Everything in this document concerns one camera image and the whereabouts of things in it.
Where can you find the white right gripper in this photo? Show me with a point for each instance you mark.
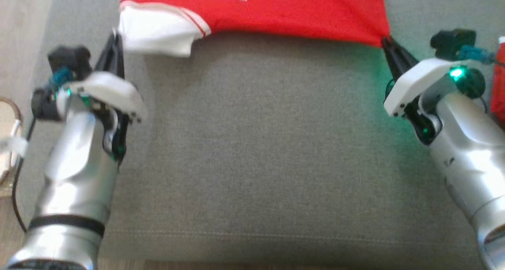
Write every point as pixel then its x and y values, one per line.
pixel 418 84

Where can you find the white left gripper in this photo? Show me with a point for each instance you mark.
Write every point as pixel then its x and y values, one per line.
pixel 110 92

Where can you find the red jersey with white sleeves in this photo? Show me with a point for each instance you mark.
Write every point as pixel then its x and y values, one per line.
pixel 307 13

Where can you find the red shorts with white trim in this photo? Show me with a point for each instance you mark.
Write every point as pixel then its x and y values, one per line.
pixel 499 84

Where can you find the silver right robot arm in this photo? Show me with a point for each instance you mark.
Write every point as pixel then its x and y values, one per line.
pixel 469 151

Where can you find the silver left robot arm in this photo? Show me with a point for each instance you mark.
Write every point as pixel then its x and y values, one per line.
pixel 75 175

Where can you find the cream woven laundry basket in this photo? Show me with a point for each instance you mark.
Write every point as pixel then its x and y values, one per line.
pixel 8 144

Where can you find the large grey sofa seat cushion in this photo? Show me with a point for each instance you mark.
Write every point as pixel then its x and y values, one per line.
pixel 256 144

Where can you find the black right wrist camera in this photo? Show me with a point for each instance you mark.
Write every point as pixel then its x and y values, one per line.
pixel 453 43

